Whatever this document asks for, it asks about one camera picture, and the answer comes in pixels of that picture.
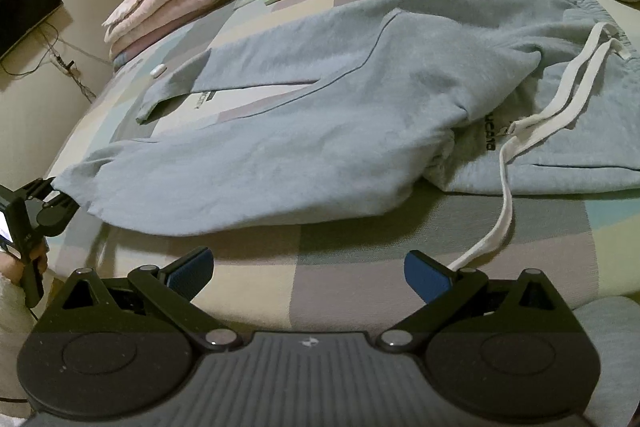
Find person left hand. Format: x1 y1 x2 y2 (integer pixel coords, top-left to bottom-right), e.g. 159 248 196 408
0 241 49 285

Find small white earbud case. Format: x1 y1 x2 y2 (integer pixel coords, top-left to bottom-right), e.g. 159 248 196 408
150 64 167 78

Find black television cable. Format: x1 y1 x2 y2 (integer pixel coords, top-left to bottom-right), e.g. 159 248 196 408
0 19 98 104

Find light blue sweatpants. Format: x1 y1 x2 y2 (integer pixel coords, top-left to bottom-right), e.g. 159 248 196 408
54 0 639 236

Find black wall television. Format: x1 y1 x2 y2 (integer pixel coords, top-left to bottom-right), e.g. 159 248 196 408
0 0 63 57

